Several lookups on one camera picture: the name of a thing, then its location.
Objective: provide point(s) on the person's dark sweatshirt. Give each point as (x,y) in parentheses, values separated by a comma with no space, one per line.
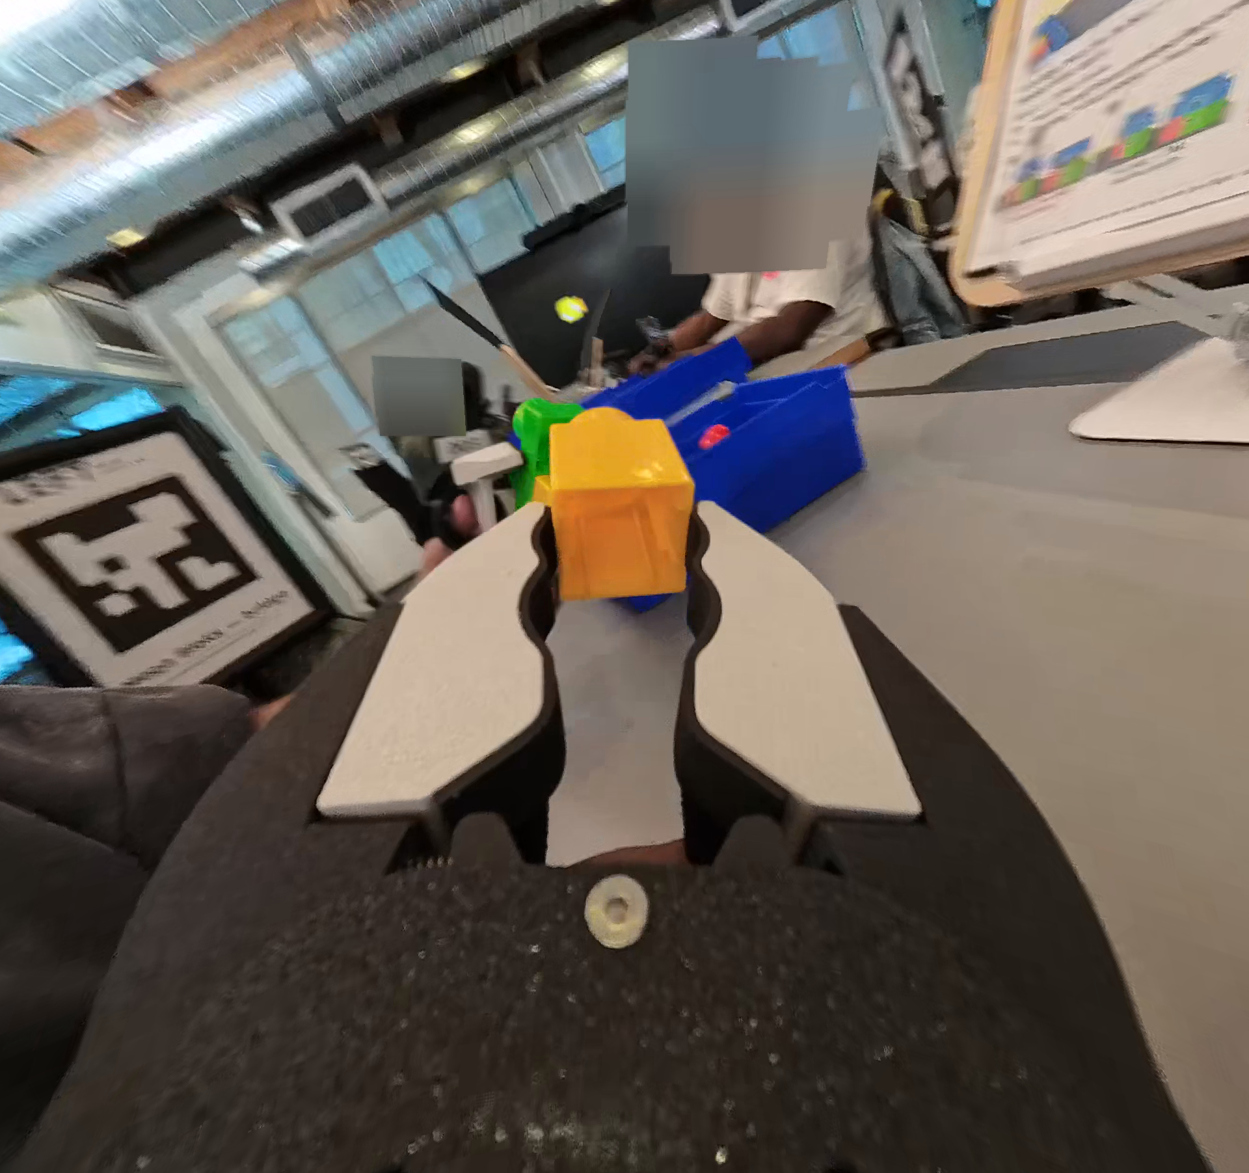
(89,801)

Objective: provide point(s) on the orange single-stud block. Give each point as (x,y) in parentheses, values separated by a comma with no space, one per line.
(620,510)

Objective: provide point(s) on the person's left hand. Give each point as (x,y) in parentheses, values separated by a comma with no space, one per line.
(454,533)

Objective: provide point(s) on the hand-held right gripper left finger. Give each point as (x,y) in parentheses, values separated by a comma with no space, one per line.
(459,695)

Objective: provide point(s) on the blue plastic bin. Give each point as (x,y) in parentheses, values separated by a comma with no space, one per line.
(682,373)
(788,461)

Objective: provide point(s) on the green two-stud block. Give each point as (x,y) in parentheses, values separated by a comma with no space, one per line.
(533,441)

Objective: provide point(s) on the clear framed instruction sheet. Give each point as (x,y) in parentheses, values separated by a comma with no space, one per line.
(1122,100)

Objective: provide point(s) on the instruction sheet on stand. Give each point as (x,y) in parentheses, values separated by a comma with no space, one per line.
(982,217)

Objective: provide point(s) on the framed marker sign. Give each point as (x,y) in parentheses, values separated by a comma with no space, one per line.
(147,559)

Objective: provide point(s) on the denim jacket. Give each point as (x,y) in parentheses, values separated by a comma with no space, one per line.
(911,276)

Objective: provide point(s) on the grey desk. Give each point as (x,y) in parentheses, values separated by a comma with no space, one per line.
(977,657)

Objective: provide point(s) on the red toy block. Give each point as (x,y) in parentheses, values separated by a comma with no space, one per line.
(716,437)

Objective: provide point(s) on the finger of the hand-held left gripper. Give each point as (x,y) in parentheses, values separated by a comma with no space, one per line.
(483,467)

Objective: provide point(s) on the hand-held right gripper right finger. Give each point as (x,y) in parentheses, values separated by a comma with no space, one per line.
(788,695)

